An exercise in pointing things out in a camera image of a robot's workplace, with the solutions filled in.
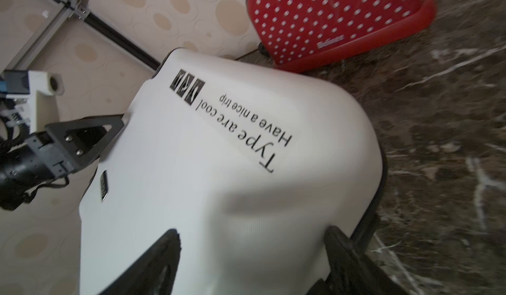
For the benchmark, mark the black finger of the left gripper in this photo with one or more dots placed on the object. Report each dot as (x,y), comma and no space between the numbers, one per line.
(82,141)

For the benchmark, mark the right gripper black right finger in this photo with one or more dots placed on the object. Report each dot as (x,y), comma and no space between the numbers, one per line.
(352,272)

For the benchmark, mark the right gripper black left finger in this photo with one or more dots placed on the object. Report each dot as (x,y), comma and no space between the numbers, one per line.
(154,272)

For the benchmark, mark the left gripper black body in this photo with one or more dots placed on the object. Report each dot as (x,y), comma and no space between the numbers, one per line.
(23,173)

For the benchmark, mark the white hard-shell suitcase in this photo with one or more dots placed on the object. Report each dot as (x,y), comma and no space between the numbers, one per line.
(250,165)

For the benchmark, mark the red polka-dot toaster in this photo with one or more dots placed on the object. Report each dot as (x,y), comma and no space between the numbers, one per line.
(300,35)

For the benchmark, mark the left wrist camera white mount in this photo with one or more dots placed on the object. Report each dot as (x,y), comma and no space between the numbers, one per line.
(34,96)

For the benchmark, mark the silver aluminium rail back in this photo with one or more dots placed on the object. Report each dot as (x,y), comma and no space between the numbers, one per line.
(63,11)

